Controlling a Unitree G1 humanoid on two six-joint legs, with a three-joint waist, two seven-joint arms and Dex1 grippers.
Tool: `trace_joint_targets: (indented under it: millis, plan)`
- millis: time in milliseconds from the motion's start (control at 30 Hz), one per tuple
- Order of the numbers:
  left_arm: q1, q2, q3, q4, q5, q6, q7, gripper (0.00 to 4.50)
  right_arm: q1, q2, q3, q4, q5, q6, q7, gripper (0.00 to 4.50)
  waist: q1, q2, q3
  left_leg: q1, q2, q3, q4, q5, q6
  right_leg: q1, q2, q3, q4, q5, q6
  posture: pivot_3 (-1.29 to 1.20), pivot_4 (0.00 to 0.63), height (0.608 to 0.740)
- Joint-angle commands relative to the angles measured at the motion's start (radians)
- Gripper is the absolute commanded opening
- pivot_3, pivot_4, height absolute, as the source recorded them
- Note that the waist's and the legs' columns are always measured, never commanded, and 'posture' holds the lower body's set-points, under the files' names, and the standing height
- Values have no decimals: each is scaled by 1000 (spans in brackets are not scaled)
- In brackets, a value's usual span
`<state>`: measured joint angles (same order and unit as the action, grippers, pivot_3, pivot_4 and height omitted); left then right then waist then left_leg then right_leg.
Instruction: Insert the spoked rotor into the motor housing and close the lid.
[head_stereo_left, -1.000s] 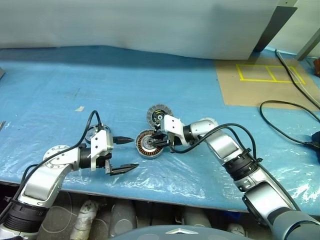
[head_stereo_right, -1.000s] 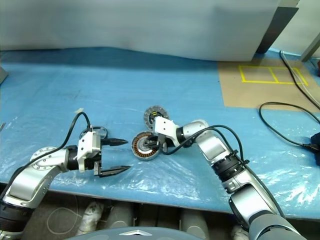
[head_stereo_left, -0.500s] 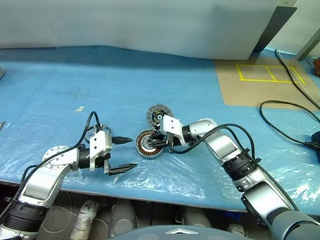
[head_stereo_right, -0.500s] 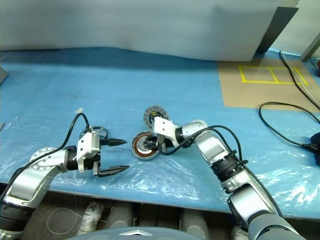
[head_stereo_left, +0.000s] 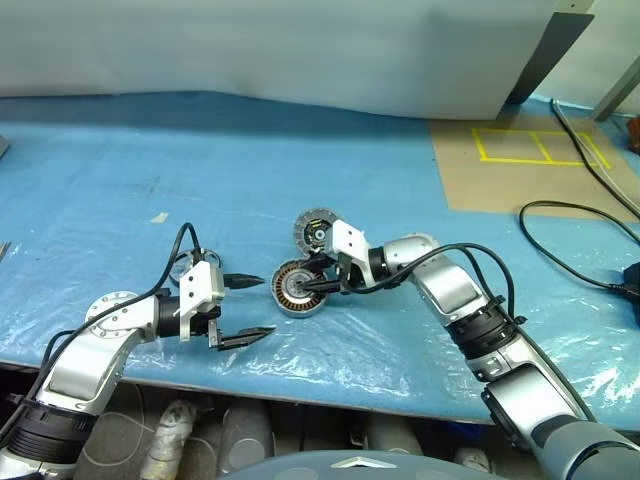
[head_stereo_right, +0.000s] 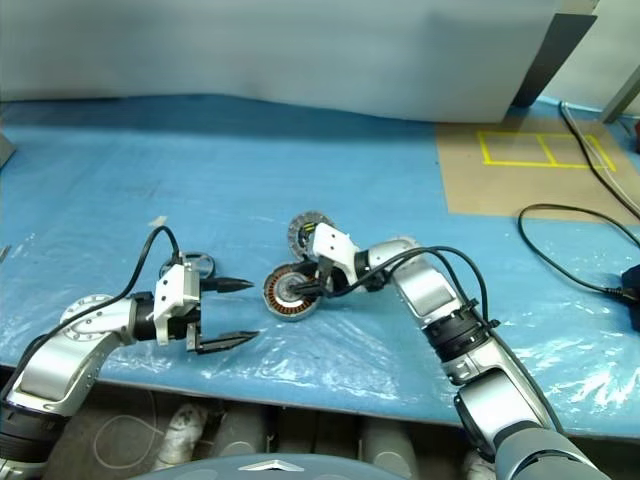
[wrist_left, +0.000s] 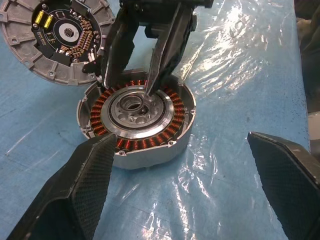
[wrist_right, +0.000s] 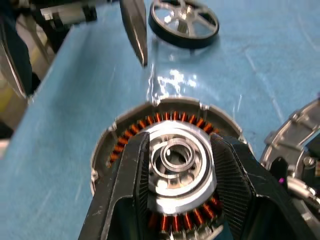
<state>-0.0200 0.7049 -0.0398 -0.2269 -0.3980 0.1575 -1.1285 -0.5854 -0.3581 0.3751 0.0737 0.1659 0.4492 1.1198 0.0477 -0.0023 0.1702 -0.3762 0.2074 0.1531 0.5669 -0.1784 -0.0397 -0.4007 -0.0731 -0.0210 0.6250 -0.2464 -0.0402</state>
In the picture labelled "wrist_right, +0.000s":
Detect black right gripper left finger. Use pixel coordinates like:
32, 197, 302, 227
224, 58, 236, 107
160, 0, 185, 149
77, 131, 151, 240

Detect spoked rotor with black rim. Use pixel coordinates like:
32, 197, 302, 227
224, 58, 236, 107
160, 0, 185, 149
147, 0, 220, 50

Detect silver round motor lid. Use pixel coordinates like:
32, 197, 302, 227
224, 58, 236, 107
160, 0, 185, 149
258, 98, 320, 223

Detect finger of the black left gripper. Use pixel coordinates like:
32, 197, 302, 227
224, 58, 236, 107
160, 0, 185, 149
118, 0, 149, 68

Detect silver motor housing copper windings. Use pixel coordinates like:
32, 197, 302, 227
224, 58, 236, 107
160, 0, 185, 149
89, 96, 248, 240

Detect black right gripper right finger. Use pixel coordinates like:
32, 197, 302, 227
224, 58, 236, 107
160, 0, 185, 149
209, 132, 320, 240

